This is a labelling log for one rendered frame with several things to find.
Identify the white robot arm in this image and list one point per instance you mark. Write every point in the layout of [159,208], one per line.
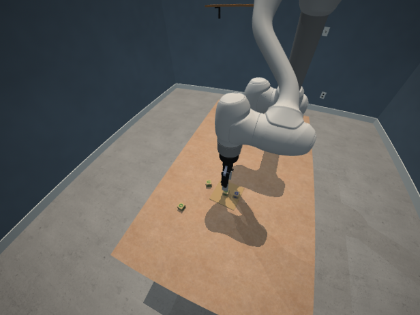
[267,118]

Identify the tan flat mat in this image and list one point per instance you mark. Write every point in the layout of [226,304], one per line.
[227,201]

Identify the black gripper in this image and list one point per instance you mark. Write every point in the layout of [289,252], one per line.
[227,170]

